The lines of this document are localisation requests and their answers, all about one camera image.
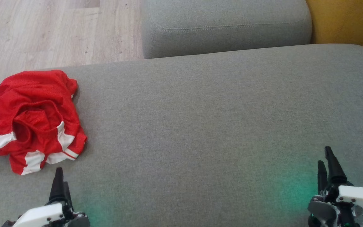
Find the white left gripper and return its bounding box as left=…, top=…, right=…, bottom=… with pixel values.
left=11, top=167, right=90, bottom=227

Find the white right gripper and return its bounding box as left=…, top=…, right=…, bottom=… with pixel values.
left=308, top=146, right=363, bottom=227

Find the red white sports jersey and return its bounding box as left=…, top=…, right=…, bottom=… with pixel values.
left=0, top=70, right=88, bottom=176

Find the large grey sofa seat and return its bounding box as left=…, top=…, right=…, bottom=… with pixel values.
left=0, top=44, right=363, bottom=227

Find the yellow sofa cushion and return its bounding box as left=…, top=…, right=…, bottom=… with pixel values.
left=306, top=0, right=363, bottom=56

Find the grey stitched sofa cushion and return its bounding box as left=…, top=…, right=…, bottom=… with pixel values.
left=141, top=0, right=313, bottom=59

